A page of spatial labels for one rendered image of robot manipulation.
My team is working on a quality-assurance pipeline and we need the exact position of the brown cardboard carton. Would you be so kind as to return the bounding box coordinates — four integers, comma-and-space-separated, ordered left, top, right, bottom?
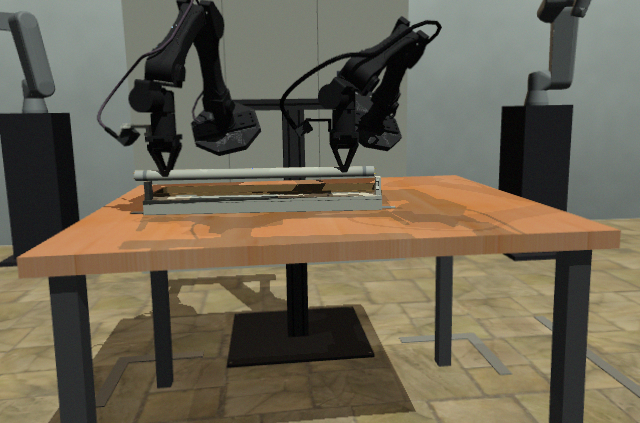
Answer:
153, 183, 375, 197

